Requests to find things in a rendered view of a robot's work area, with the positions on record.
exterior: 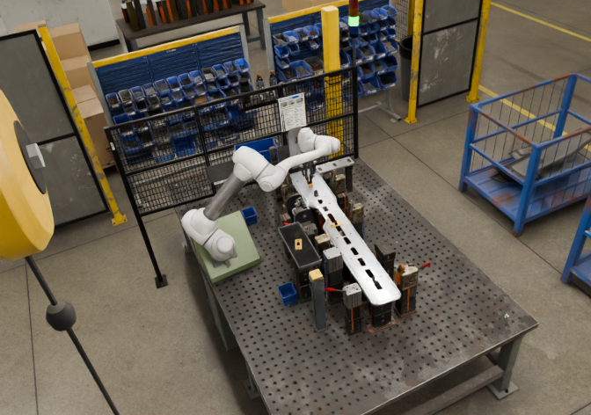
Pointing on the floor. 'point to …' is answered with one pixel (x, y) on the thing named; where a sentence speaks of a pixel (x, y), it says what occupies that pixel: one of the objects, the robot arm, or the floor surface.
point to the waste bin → (405, 65)
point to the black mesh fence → (234, 143)
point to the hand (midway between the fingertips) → (309, 178)
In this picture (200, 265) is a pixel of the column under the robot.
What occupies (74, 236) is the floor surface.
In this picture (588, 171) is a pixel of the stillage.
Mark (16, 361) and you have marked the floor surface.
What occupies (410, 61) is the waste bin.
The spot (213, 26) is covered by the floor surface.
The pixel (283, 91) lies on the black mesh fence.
